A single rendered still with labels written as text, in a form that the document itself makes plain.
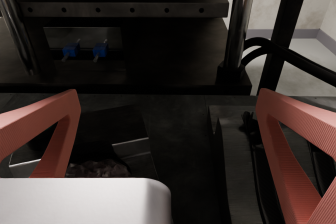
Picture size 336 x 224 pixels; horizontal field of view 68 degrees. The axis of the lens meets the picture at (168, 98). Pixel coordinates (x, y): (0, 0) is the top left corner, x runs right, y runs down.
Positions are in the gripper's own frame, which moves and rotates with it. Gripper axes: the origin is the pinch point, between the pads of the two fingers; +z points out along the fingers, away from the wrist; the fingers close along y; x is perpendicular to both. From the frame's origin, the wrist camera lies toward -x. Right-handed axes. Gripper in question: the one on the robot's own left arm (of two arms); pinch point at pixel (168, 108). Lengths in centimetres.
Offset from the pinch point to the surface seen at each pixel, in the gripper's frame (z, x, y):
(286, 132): 25.3, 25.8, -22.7
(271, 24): 288, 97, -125
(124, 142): 25.3, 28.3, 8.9
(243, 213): 12.2, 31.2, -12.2
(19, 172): 19.5, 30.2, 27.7
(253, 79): 192, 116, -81
